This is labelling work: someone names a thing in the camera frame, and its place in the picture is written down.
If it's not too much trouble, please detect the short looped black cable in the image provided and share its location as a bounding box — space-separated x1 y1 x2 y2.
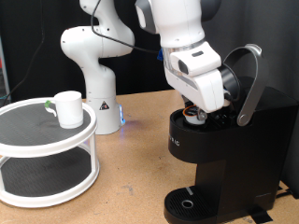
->
221 63 242 102

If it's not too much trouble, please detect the dark grey partition panel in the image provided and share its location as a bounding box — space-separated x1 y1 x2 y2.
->
177 0 299 199

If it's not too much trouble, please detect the white two-tier turntable shelf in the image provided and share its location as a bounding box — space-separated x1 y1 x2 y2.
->
0 97 101 209

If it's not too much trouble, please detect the black tape strip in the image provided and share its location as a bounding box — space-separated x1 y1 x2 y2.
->
247 206 274 224

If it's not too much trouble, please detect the long black gripper cable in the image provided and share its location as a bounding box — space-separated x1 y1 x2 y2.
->
1 0 162 104

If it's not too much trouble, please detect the black Keurig coffee machine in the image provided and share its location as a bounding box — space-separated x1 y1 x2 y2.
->
164 43 299 224

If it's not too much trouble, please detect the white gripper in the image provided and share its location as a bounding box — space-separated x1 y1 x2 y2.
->
163 65 226 122

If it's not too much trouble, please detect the black machine power cord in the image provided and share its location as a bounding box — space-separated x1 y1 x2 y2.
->
275 186 295 200

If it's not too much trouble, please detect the orange-rimmed coffee pod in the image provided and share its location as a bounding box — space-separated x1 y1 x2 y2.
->
182 105 207 126

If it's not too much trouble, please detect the blue cable connector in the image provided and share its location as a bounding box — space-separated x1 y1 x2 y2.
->
156 48 165 63

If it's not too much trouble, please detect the black backdrop curtain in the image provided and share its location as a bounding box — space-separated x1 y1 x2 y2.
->
0 0 182 104

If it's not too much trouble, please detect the white mug with green-tipped handle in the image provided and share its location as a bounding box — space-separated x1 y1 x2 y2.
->
44 90 84 130

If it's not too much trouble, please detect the grey metal frame post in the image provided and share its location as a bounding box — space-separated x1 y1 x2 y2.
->
0 35 9 104

